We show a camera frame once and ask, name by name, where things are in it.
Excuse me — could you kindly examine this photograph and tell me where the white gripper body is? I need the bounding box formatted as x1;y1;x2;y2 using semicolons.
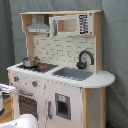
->
0;83;16;94

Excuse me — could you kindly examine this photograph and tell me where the white oven door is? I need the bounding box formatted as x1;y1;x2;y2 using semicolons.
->
12;86;44;128

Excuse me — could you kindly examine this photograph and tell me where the small silver pot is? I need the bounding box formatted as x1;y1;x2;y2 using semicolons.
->
23;57;39;67

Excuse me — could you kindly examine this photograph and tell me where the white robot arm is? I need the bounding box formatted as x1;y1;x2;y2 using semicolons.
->
0;83;39;128

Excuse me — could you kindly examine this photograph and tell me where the wooden toy kitchen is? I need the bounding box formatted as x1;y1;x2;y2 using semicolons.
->
8;10;115;128

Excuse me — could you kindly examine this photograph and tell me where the left red stove knob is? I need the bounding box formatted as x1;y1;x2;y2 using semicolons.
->
13;76;19;82

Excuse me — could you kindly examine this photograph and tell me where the red stove knob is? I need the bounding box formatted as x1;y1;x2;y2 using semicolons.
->
32;81;38;87
13;76;19;82

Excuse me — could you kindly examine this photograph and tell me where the right red stove knob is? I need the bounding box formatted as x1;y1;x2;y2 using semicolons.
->
32;81;38;87

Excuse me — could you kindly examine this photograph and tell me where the black stovetop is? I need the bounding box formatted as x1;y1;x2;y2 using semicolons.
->
20;62;56;73

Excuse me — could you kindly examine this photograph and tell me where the white cabinet door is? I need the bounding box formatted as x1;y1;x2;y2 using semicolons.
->
46;81;82;128

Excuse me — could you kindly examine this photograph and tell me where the grey toy sink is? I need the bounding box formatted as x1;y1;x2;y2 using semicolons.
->
53;67;92;81

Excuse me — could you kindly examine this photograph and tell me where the grey range hood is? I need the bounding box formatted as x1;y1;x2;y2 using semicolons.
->
25;14;50;33

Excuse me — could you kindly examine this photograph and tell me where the black toy faucet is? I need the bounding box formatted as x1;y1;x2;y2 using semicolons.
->
76;50;94;70

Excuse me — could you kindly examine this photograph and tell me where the white microwave door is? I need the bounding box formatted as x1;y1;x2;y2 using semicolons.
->
49;14;93;38

